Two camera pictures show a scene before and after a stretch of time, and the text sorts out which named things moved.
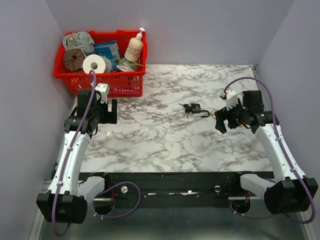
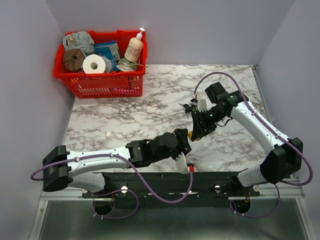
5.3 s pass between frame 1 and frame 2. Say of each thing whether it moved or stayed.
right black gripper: moved
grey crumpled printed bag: stayed
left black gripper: moved
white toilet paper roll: stayed
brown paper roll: stayed
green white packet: stayed
